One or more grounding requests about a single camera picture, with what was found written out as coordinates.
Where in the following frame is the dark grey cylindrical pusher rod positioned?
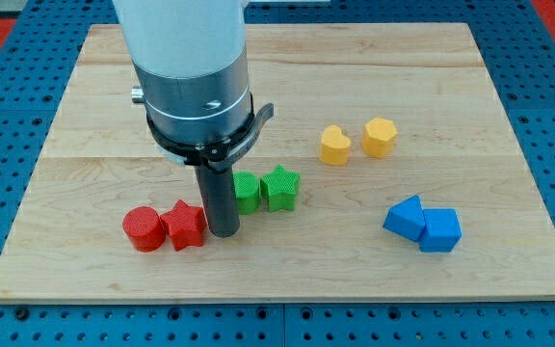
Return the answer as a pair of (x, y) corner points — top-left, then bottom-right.
(195, 166), (240, 238)

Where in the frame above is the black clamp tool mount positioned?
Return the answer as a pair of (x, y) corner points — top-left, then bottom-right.
(146, 95), (275, 173)

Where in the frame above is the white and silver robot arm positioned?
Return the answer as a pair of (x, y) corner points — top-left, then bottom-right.
(113, 0), (274, 238)

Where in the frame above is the blue triangle block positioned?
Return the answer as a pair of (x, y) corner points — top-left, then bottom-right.
(383, 195), (426, 242)

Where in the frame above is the green cylinder block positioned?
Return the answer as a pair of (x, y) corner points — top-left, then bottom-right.
(233, 172), (260, 215)

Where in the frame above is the red star block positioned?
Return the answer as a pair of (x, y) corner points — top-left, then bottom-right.
(160, 200), (207, 252)

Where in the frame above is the green star block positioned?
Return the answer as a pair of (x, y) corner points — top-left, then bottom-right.
(260, 165), (301, 212)

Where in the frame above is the red cylinder block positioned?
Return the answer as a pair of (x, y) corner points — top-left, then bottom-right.
(122, 206), (166, 253)

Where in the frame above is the yellow heart block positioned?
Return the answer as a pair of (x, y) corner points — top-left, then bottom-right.
(319, 125), (352, 166)

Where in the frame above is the yellow hexagon block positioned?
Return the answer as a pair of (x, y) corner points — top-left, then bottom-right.
(361, 118), (398, 158)

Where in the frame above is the light wooden board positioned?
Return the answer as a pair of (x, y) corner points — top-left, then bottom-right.
(0, 23), (555, 305)

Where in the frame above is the blue cube block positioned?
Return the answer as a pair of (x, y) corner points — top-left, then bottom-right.
(419, 208), (462, 253)

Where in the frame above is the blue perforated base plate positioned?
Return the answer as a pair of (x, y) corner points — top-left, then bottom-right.
(0, 0), (555, 346)

